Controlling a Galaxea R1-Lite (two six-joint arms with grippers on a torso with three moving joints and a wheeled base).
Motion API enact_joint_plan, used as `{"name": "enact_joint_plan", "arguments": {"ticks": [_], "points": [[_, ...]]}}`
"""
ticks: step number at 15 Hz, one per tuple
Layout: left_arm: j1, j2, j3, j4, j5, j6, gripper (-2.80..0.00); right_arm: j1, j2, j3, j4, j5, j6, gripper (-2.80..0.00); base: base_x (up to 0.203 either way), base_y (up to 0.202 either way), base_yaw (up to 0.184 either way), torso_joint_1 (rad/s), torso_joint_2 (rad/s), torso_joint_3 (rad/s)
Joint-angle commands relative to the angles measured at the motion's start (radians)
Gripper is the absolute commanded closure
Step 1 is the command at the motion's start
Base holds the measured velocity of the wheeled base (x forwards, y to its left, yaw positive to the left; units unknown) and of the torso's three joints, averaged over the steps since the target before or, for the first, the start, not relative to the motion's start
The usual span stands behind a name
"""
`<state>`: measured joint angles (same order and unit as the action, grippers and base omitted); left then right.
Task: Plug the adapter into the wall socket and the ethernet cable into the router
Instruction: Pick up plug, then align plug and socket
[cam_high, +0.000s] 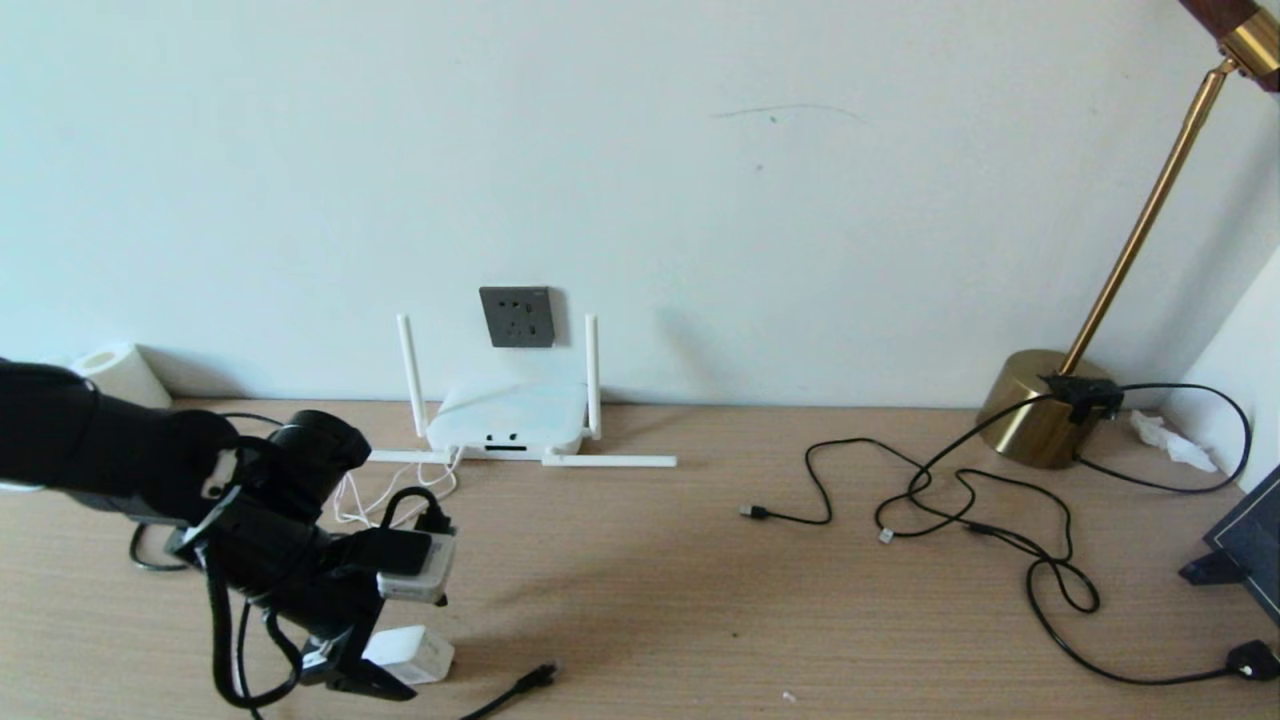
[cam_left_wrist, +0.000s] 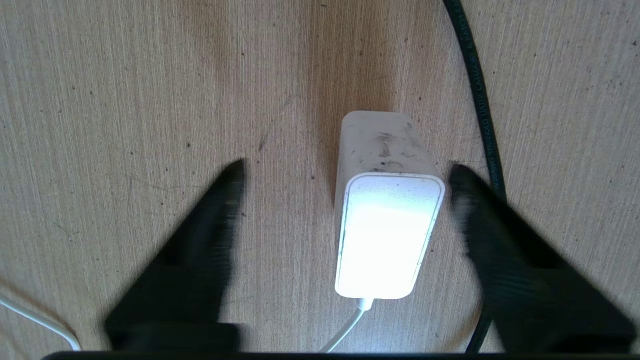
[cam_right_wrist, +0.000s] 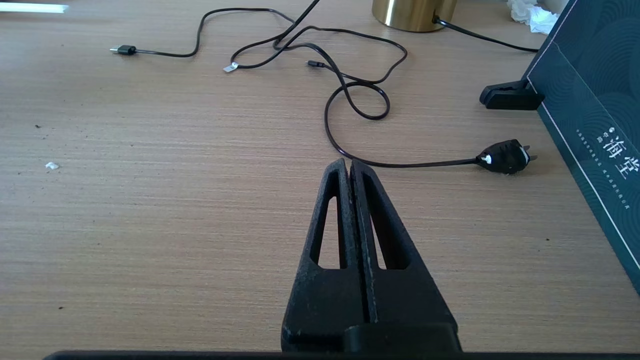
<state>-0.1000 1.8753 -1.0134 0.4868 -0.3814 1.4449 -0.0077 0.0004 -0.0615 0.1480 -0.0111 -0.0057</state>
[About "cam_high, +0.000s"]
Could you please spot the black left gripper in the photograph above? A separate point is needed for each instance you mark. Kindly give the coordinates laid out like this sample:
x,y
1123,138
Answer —
x,y
290,570

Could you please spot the white power adapter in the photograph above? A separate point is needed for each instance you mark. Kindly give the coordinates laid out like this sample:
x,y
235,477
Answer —
x,y
415,655

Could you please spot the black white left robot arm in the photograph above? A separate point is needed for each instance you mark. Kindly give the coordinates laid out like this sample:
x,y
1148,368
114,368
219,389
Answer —
x,y
90,440

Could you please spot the white router with antennas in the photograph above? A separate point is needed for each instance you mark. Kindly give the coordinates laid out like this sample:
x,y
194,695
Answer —
x,y
510,415

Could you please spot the white paper roll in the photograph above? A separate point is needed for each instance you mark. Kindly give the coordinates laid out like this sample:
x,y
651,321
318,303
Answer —
x,y
120,375

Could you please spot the brass desk lamp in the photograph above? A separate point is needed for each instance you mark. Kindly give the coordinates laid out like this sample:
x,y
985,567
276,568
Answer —
x,y
1030,410

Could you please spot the crumpled white tissue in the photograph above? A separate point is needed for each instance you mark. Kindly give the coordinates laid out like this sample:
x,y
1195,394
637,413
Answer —
x,y
1170,440

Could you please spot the black clip stand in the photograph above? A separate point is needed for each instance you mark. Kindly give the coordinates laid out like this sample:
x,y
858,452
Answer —
x,y
1210,570

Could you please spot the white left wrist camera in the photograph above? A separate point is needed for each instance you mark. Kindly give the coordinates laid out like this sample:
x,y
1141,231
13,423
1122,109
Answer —
x,y
420,582

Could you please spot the grey wall socket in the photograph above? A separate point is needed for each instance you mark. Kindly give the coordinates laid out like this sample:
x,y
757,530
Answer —
x,y
515,315

